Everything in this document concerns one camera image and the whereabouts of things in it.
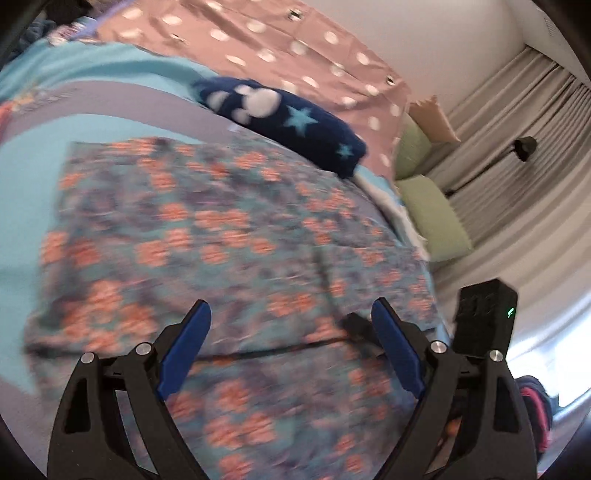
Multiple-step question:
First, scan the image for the beige pillow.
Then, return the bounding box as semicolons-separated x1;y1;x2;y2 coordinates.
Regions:
409;95;462;145

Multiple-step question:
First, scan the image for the navy star print blanket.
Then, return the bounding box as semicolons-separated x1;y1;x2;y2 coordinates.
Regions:
191;78;369;180

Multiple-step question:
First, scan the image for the white bed sheet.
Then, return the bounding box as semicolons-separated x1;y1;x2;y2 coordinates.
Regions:
355;168;432;261

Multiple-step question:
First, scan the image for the grey curtain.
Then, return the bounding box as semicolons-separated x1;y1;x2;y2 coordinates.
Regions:
425;44;591;416

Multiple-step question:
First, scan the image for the dark clothing pile with pink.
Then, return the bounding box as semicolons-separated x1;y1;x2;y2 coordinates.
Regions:
515;375;554;455

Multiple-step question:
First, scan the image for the pink polka dot sheet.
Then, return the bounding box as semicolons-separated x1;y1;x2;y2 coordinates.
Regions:
95;0;411;181

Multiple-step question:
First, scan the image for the light blue grey blanket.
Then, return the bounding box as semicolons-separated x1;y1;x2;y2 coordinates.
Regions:
0;16;402;462

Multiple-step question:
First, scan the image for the small green pillow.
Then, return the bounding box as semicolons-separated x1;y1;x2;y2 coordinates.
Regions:
394;122;433;181

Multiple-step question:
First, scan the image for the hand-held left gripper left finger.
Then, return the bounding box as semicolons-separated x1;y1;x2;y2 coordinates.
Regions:
47;299;213;480

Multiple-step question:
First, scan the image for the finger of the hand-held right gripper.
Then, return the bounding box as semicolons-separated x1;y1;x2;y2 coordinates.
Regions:
342;312;385;357

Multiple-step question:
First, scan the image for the large green pillow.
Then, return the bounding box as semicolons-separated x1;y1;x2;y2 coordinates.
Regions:
397;174;474;263

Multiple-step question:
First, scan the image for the black floor lamp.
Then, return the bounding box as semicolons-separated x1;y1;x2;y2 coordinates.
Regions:
445;136;537;197

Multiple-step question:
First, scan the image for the teal floral small garment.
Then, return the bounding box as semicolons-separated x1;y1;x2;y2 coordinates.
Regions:
25;136;446;480

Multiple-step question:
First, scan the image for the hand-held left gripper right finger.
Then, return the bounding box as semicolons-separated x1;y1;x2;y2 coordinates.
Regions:
370;296;539;480

